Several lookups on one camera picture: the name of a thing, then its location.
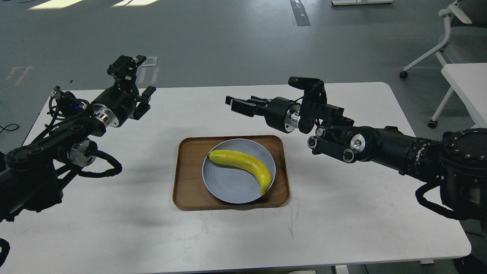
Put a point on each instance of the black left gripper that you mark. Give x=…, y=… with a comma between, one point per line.
x=117, y=104

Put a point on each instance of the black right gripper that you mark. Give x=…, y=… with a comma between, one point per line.
x=281, y=113

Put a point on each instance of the yellow banana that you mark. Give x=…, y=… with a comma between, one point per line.
x=245, y=162

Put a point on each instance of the light blue plate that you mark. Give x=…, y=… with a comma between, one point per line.
x=233, y=185

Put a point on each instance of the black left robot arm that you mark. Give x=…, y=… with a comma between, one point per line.
x=33, y=176

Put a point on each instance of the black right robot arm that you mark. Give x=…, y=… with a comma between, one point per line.
x=454, y=170

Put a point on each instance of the white floor marker plate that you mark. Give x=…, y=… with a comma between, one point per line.
x=150, y=62

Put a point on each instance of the brown wooden tray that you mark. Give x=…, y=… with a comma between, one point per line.
x=190, y=192

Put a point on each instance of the white side table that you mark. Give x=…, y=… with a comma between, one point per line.
x=469, y=82

